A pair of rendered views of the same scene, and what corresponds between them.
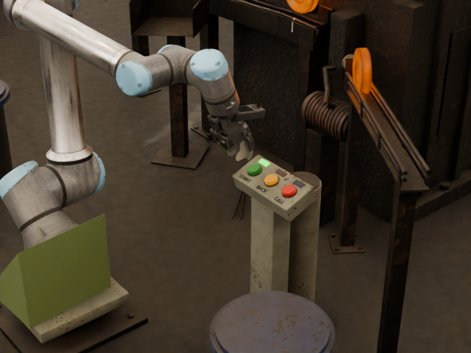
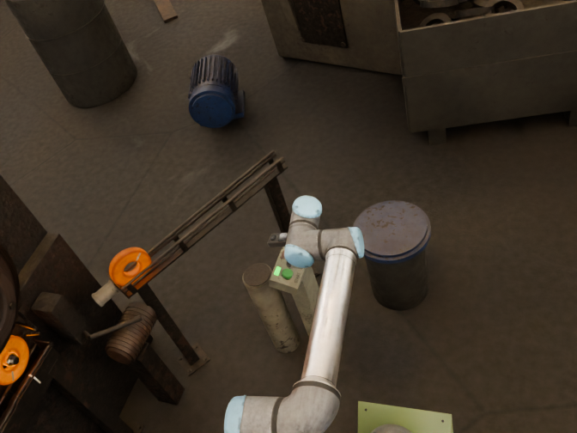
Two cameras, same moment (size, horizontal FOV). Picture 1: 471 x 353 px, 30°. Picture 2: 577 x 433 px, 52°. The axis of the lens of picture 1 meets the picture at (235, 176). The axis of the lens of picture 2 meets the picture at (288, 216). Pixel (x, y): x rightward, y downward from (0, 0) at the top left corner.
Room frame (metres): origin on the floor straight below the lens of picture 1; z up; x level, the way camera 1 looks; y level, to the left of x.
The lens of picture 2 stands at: (2.57, 1.27, 2.31)
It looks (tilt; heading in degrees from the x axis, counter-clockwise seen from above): 46 degrees down; 251
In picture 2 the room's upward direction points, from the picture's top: 19 degrees counter-clockwise
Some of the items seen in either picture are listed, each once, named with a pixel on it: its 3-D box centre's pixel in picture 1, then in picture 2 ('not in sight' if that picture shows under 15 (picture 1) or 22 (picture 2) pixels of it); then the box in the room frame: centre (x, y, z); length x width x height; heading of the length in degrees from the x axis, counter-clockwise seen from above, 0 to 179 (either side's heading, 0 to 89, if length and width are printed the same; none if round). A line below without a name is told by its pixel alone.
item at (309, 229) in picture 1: (298, 249); (273, 310); (2.27, -0.20, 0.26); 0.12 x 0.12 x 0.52
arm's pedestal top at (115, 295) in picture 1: (62, 293); not in sight; (2.25, 0.57, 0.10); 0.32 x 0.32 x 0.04; 39
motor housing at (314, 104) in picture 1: (329, 164); (152, 357); (2.79, -0.35, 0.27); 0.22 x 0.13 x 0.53; 39
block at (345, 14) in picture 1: (346, 43); (62, 319); (2.96, -0.40, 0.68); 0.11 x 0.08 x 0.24; 129
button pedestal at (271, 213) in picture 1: (269, 262); (309, 301); (2.14, -0.10, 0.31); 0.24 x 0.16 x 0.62; 39
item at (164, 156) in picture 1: (172, 80); not in sight; (3.33, 0.26, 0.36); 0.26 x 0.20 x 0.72; 74
